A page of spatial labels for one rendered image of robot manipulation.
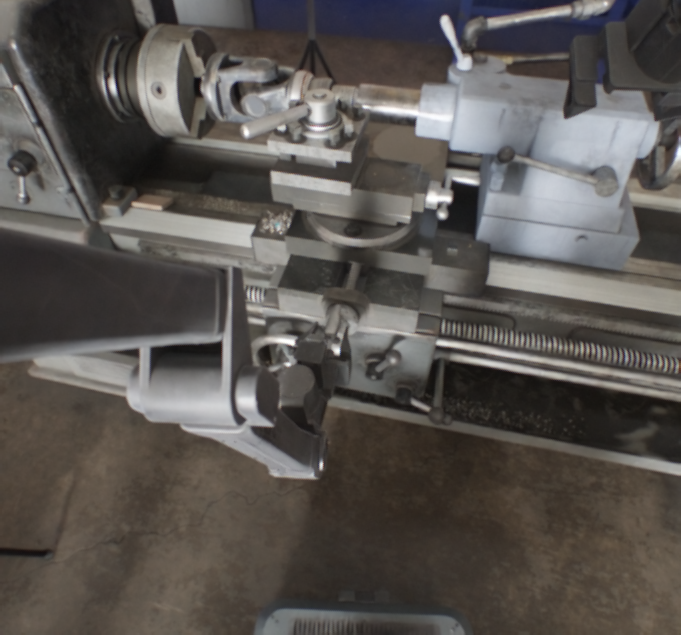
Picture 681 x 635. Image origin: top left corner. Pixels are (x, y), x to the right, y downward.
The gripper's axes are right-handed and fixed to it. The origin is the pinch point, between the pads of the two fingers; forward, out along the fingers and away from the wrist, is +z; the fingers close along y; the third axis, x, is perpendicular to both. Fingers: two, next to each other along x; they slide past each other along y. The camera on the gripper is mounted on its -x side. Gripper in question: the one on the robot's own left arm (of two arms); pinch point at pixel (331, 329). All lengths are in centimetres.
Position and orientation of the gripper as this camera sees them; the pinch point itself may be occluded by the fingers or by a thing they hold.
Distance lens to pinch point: 91.2
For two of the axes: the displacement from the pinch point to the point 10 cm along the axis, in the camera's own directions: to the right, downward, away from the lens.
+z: 2.2, -7.4, 6.4
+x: 0.2, 6.5, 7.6
